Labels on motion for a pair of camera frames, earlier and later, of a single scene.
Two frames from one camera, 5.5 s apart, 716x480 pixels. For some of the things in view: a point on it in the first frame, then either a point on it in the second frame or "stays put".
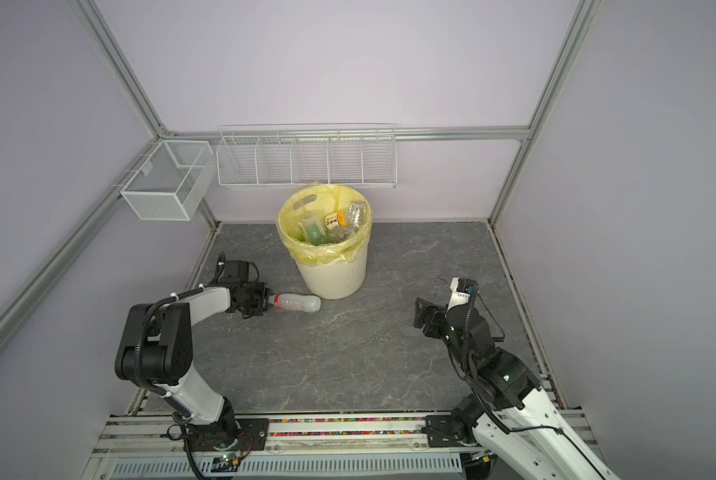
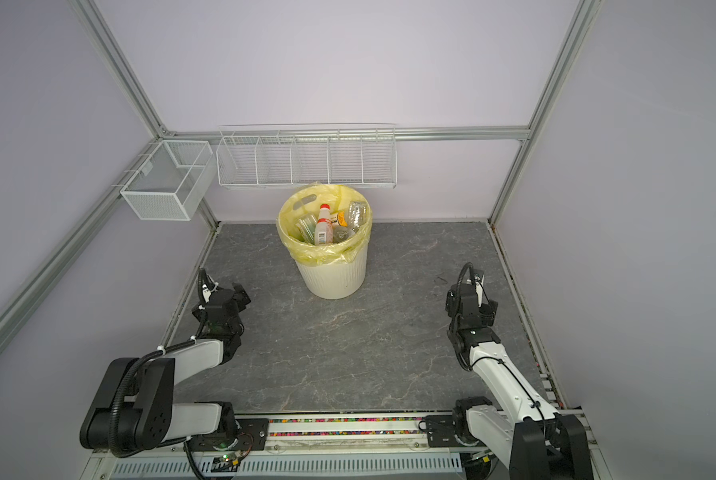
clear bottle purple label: x=357 y=214 stays put
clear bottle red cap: x=296 y=302 -> x=323 y=228
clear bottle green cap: x=313 y=230 stays put
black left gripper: x=265 y=292 -> x=240 y=297
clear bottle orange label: x=336 y=220 stays put
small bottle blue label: x=341 y=234 stays put
